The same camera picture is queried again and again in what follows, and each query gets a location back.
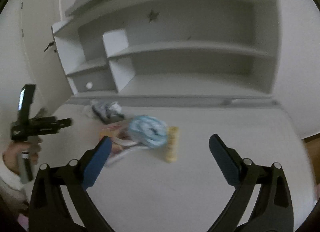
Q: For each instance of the crumpled grey white wrapper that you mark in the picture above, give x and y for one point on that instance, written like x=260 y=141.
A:
x=106 y=112

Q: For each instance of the white torn wrapper strip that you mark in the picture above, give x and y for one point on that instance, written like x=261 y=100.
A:
x=116 y=156

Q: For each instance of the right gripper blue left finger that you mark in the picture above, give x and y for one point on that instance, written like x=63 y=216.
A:
x=95 y=161

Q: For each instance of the light blue wrapper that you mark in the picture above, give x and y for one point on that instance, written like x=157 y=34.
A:
x=148 y=131

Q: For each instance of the small pink box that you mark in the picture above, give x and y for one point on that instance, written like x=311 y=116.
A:
x=117 y=132

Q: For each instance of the person's left hand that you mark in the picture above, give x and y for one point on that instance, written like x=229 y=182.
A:
x=10 y=155

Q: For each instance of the white desk hutch shelf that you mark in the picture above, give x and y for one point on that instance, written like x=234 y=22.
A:
x=171 y=48

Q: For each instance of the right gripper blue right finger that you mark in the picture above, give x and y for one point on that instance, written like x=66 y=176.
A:
x=228 y=160

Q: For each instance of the white drawer knob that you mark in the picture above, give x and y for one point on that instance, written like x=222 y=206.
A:
x=89 y=85

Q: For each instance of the yellow candy bar wrapper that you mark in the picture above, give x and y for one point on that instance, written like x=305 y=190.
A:
x=172 y=144

